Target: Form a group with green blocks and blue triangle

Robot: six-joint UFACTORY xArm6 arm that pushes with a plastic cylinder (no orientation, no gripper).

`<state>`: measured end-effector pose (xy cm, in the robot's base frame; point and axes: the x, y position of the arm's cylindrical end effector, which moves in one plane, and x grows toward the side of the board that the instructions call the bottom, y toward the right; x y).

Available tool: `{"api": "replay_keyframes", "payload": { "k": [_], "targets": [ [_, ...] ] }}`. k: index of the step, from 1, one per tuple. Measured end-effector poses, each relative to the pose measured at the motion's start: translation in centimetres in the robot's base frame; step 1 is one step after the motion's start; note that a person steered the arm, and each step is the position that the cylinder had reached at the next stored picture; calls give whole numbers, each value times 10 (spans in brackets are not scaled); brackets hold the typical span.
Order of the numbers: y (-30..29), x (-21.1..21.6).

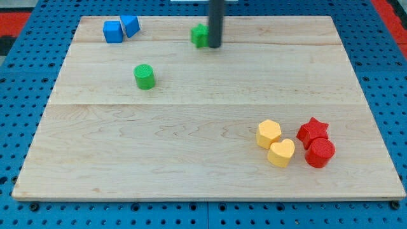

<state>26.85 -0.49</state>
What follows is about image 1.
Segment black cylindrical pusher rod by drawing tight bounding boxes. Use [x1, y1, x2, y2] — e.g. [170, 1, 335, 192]
[208, 0, 224, 48]

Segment green cylinder block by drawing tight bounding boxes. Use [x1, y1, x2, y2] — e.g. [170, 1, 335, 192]
[134, 64, 155, 90]

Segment red cylinder block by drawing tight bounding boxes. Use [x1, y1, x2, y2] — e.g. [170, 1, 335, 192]
[305, 138, 336, 168]

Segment blue triangle block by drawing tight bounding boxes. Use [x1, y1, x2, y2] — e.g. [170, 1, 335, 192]
[120, 15, 141, 38]

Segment yellow heart block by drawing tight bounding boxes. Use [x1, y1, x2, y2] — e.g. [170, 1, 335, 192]
[267, 139, 295, 168]

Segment yellow hexagon block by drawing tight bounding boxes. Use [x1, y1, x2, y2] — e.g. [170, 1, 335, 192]
[255, 120, 282, 149]

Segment red star block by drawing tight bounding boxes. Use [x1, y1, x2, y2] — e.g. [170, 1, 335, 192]
[296, 117, 329, 149]

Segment light wooden board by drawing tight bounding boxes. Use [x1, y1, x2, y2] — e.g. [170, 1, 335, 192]
[12, 16, 406, 202]

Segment blue cube block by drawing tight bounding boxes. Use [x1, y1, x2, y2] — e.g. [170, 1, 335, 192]
[102, 21, 123, 43]

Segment green star block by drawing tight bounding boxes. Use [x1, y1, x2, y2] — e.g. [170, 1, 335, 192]
[191, 24, 209, 48]

